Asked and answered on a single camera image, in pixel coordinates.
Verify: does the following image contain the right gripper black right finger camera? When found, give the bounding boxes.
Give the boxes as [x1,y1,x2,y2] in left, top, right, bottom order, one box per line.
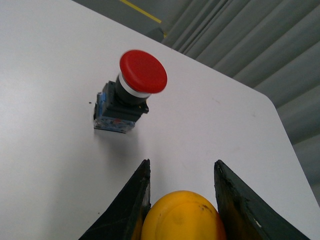
[214,160,308,240]

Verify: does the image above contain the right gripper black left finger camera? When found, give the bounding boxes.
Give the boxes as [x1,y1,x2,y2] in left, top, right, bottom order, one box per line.
[80,159,151,240]

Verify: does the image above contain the yellow push button switch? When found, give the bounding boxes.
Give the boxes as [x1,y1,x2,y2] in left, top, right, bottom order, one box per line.
[140,190,227,240]

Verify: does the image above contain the grey curtain right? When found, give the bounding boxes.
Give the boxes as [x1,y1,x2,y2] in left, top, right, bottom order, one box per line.
[161,0,320,198]

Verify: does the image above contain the red push button switch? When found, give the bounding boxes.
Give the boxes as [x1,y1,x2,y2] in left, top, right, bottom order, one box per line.
[93,49,168,133]

